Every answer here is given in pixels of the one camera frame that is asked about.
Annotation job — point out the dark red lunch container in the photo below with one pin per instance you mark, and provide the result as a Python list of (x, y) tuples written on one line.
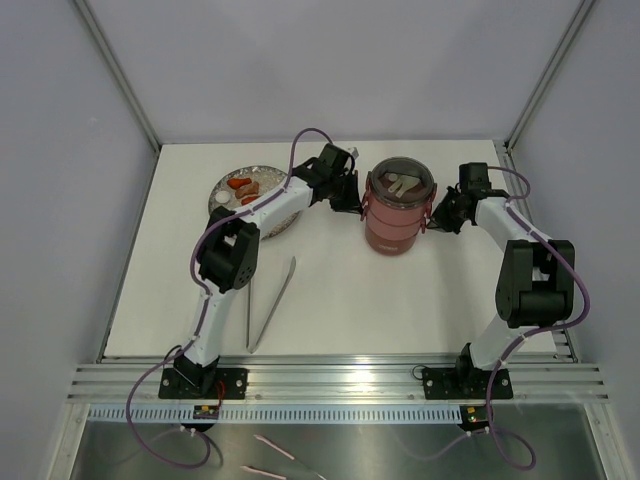
[(388, 247)]

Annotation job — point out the pink stick upper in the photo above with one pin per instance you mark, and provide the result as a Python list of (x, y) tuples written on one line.
[(274, 446)]

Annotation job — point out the grey glass pot lid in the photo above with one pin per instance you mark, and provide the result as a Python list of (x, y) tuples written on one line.
[(378, 183)]

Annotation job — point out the pink stick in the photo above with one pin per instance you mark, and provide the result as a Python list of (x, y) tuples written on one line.
[(263, 473), (274, 446)]

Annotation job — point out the left aluminium post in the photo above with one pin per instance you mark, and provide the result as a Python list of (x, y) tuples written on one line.
[(100, 40)]

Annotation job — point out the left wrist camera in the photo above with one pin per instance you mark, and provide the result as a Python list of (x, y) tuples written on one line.
[(337, 158)]

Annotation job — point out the aluminium front rail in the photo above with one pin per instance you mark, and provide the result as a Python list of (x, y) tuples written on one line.
[(343, 380)]

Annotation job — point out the pink stick lower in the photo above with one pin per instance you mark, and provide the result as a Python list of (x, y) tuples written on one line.
[(263, 473)]

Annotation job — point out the orange fried chicken piece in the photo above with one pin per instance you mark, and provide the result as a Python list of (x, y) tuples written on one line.
[(237, 183)]

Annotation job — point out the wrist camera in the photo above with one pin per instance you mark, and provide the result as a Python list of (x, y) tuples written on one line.
[(337, 158), (474, 176)]

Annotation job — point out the speckled ceramic plate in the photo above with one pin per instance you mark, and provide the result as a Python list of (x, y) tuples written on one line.
[(268, 177)]

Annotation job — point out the small white rice bowl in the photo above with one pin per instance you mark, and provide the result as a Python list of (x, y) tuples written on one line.
[(222, 197)]

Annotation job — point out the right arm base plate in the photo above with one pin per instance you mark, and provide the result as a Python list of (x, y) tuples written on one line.
[(440, 382)]

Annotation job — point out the metal tongs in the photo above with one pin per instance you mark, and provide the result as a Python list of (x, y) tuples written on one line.
[(250, 344)]

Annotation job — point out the white slotted cable duct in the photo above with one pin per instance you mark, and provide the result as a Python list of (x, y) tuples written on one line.
[(279, 414)]

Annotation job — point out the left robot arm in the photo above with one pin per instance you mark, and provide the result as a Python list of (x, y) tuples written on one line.
[(225, 258)]

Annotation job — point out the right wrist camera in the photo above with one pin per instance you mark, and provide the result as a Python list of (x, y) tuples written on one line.
[(474, 176)]

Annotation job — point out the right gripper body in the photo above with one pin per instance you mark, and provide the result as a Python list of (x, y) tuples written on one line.
[(446, 216)]

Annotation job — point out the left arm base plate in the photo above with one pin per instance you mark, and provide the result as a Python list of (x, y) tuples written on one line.
[(230, 383)]

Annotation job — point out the right aluminium post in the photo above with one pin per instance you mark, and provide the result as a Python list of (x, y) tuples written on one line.
[(550, 71)]

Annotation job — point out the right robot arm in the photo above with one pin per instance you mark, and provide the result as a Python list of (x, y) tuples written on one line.
[(534, 291)]

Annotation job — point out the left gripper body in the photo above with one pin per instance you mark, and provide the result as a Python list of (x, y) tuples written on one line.
[(343, 194)]

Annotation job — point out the pink lunch container with handle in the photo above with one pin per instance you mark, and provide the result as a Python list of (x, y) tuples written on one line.
[(374, 206)]

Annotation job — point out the aluminium post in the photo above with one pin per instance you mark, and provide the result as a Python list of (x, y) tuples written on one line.
[(550, 71), (100, 40)]

